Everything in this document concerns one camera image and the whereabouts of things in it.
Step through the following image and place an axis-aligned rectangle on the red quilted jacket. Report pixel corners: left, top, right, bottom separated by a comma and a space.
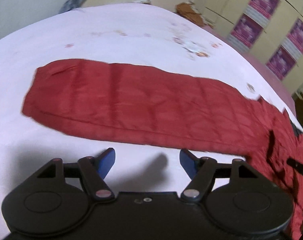
22, 59, 303, 239

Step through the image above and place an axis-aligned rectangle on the pink bed sheet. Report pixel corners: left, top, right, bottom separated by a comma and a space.
202, 25, 296, 115

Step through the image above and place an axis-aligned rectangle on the purple poster lower right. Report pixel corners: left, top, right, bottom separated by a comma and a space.
266, 46, 296, 81

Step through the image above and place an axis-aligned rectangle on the purple poster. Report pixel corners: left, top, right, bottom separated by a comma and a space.
227, 14, 263, 52
266, 46, 296, 81
244, 0, 279, 26
282, 18, 303, 61

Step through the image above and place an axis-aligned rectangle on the white floral bed quilt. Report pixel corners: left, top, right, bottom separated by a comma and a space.
0, 4, 288, 239

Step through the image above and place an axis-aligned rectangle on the purple poster lower left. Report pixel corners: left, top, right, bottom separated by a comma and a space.
227, 14, 263, 52

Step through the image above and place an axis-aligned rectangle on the purple poster upper right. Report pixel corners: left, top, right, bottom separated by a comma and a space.
282, 18, 303, 61

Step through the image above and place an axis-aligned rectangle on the cream wardrobe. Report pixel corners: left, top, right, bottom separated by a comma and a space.
192, 0, 303, 94

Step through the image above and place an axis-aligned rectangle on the purple poster upper left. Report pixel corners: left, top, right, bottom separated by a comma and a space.
244, 0, 279, 26

